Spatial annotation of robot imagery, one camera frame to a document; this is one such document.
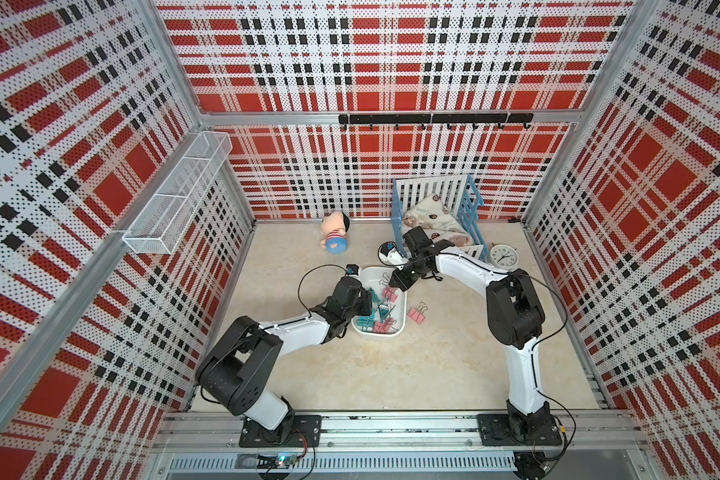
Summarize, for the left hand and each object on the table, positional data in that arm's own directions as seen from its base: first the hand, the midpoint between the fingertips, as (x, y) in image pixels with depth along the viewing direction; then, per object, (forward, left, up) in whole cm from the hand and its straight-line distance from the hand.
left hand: (371, 293), depth 93 cm
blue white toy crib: (+42, -34, +5) cm, 55 cm away
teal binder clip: (-5, -4, -2) cm, 7 cm away
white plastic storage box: (-3, -6, -3) cm, 7 cm away
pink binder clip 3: (-9, -4, -4) cm, 11 cm away
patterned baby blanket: (+36, -23, 0) cm, 42 cm away
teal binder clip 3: (+2, -1, -6) cm, 6 cm away
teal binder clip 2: (-8, +2, -2) cm, 9 cm away
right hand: (+5, -8, +1) cm, 9 cm away
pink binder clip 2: (+3, -5, -3) cm, 7 cm away
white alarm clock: (+17, -47, -3) cm, 50 cm away
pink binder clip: (-5, -15, -5) cm, 16 cm away
